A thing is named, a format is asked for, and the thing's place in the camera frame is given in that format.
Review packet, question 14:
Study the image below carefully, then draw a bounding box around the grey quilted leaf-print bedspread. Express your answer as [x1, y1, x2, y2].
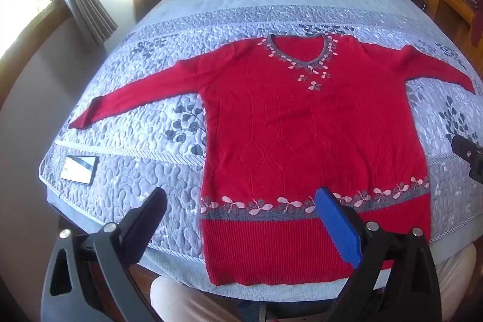
[38, 3, 483, 262]

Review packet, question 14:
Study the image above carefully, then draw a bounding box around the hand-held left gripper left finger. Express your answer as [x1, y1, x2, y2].
[41, 187, 168, 322]

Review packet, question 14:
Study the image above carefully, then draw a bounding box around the window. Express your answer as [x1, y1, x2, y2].
[0, 0, 57, 55]

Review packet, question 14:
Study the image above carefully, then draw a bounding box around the red knit sweater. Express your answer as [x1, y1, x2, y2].
[68, 33, 477, 287]

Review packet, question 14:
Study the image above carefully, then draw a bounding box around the person's right leg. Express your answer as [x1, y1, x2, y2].
[430, 243, 478, 322]

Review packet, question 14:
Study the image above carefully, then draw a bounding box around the person's left leg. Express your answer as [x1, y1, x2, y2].
[150, 275, 265, 322]

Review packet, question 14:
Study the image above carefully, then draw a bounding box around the light wooden desk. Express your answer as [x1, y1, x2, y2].
[419, 0, 483, 55]

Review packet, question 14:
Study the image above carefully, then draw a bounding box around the person's leg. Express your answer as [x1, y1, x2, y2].
[430, 243, 478, 322]
[150, 275, 265, 322]

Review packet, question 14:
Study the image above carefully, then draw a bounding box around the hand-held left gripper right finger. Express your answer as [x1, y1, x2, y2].
[314, 187, 442, 322]

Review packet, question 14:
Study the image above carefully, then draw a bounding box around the smartphone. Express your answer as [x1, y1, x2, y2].
[59, 155, 100, 186]

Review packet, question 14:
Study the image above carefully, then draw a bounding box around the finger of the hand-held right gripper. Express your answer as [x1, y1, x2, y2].
[451, 134, 483, 185]

